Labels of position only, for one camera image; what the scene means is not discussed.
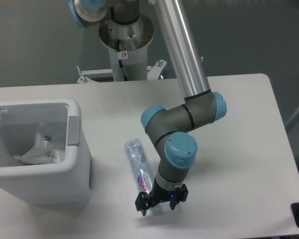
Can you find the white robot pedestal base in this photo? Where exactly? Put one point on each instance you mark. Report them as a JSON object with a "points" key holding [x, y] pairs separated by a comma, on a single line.
{"points": [[127, 33]]}

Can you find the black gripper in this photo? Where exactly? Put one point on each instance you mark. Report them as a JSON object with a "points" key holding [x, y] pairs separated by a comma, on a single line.
{"points": [[146, 201]]}

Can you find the clear plastic water bottle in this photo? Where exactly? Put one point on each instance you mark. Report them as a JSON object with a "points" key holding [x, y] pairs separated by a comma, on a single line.
{"points": [[140, 166]]}

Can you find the white plastic trash can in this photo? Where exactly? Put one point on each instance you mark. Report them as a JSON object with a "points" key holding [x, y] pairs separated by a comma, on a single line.
{"points": [[65, 182]]}

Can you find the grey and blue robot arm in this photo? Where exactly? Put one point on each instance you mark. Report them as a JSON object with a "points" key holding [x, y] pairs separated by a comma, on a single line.
{"points": [[169, 130]]}

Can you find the clear plastic wrapper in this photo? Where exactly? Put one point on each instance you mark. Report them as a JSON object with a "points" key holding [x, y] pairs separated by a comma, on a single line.
{"points": [[49, 145]]}

